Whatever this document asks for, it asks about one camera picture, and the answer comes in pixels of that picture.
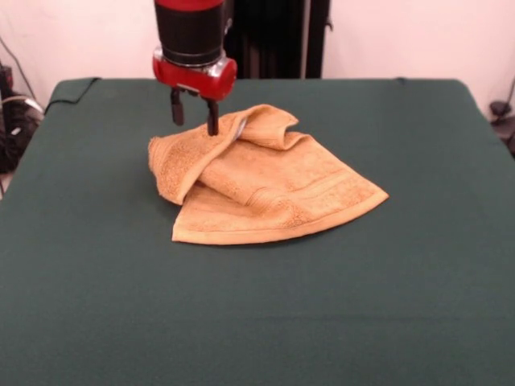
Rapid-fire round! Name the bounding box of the black cable heap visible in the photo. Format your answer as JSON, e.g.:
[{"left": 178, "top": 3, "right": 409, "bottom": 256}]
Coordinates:
[{"left": 0, "top": 94, "right": 45, "bottom": 175}]

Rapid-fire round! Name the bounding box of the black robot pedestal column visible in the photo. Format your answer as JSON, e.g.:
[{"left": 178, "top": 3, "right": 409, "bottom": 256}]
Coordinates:
[{"left": 223, "top": 0, "right": 335, "bottom": 80}]

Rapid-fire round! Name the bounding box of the tan terry towel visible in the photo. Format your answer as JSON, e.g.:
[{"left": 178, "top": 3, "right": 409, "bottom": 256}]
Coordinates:
[{"left": 146, "top": 104, "right": 390, "bottom": 245}]

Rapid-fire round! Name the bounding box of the dark green table cloth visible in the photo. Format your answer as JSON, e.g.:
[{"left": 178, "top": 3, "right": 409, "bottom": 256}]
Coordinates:
[{"left": 0, "top": 76, "right": 515, "bottom": 386}]

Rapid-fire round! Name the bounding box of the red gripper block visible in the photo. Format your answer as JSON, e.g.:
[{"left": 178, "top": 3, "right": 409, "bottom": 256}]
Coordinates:
[{"left": 151, "top": 46, "right": 239, "bottom": 136}]

